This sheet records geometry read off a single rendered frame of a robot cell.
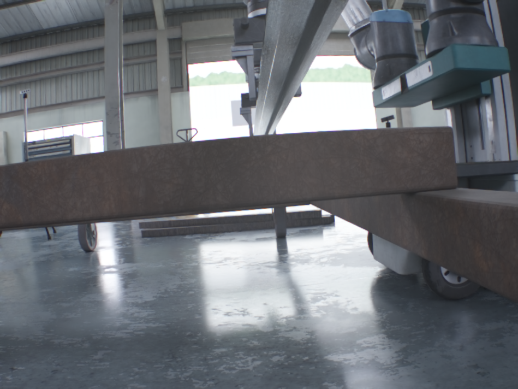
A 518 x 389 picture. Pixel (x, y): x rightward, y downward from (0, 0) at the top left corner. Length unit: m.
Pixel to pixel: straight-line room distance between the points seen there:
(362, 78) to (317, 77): 1.11
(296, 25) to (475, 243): 0.29
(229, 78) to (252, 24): 10.38
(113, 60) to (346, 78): 7.12
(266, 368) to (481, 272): 0.56
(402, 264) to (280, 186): 0.83
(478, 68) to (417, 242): 0.69
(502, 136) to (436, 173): 0.84
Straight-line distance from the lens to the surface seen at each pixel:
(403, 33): 1.56
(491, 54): 1.10
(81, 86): 11.94
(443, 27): 1.12
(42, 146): 5.69
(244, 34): 0.85
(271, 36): 0.46
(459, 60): 1.05
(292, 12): 0.46
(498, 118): 1.27
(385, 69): 1.53
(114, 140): 5.52
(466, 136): 1.51
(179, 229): 2.99
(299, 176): 0.40
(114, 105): 5.58
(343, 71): 11.63
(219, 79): 11.23
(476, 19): 1.13
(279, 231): 2.40
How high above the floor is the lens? 0.33
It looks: 4 degrees down
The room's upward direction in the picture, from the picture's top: 5 degrees counter-clockwise
